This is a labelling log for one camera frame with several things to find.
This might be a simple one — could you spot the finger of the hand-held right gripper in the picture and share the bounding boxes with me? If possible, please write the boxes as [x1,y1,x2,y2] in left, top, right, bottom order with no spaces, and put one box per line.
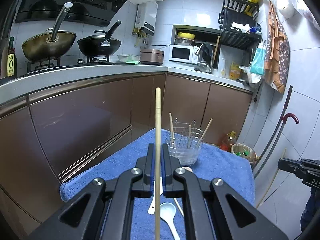
[277,158,304,174]

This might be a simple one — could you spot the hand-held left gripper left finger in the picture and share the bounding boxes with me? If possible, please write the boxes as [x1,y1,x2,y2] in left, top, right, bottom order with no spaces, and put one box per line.
[25,144,157,240]

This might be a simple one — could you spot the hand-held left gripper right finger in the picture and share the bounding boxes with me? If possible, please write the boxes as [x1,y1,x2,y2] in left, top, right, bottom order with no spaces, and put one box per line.
[162,144,288,240]

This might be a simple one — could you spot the wire utensil holder clear cups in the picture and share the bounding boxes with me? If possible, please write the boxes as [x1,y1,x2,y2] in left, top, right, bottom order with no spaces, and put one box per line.
[166,118,203,166]

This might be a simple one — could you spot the person's right forearm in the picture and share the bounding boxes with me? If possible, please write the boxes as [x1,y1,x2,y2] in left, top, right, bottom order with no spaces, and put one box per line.
[300,187,320,232]

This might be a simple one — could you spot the wicker basket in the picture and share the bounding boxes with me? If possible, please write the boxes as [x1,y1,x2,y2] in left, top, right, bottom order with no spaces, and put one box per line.
[230,143,258,166]

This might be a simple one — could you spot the white rice spoon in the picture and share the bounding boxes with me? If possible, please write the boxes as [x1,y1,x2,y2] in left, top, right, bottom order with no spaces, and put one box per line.
[147,180,163,215]

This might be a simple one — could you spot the pale blue soup spoon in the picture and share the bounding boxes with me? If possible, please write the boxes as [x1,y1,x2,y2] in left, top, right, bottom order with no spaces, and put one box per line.
[160,203,181,240]

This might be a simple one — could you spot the blue towel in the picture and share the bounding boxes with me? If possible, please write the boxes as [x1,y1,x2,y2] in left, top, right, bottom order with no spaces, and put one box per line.
[60,128,256,240]

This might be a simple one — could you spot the large amber oil bottle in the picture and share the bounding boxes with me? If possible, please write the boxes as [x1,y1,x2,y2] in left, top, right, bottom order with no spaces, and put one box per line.
[220,130,238,152]

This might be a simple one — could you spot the dark metal pole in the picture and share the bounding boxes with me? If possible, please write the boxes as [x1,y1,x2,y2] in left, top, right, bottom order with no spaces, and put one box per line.
[253,85,294,178]

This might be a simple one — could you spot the crumpled white plastic bag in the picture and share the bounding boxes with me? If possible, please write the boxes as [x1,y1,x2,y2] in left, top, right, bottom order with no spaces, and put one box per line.
[239,65,263,91]

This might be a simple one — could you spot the brown rice cooker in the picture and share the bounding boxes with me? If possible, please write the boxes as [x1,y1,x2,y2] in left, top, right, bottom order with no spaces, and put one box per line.
[140,48,164,66]

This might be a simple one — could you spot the metal tray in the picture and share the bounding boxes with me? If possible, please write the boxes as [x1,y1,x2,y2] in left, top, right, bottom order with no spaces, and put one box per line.
[117,54,141,64]

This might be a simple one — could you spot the yellow cooking oil bottle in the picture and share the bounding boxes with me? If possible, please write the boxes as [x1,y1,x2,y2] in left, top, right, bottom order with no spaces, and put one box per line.
[229,61,242,79]

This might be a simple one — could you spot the metal kitchen faucet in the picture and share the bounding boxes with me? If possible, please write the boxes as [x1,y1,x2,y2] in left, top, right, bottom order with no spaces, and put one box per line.
[195,42,214,74]

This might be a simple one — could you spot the white microwave oven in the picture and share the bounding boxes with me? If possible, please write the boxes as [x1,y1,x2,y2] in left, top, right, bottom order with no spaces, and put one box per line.
[168,44,198,64]

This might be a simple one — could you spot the teal plastic bag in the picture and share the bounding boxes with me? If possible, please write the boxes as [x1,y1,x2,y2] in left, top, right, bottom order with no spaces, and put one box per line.
[250,43,267,76]

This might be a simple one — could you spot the orange floral apron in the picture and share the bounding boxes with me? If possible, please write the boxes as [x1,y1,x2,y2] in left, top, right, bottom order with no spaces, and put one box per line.
[264,1,291,93]

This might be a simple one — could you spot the white kitchen countertop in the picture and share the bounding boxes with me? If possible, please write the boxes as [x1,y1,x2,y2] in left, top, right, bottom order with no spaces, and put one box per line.
[0,60,253,105]

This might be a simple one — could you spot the glass bowl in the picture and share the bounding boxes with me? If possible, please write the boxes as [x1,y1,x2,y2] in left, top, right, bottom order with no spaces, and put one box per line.
[175,37,195,46]

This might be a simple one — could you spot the black gas stove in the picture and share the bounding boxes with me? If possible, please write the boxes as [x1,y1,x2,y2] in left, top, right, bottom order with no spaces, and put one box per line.
[26,56,111,75]

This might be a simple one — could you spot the black wok with lid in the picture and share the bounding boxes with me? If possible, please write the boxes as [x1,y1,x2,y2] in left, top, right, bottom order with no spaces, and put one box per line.
[77,20,122,56]

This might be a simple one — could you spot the black dish rack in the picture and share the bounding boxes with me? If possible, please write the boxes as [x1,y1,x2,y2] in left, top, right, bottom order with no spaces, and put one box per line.
[218,0,262,51]

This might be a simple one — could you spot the white cloth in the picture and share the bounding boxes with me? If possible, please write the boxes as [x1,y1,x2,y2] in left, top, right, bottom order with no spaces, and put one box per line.
[231,22,251,32]

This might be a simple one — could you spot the white water heater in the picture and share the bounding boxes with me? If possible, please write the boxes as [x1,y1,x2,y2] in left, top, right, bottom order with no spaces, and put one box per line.
[134,1,159,37]

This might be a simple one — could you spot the brass wok with lid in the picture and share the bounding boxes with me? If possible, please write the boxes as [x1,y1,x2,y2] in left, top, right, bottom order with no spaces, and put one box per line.
[21,2,77,62]

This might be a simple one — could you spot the dark soy sauce bottle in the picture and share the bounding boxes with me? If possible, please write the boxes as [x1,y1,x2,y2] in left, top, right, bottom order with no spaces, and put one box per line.
[7,36,18,78]

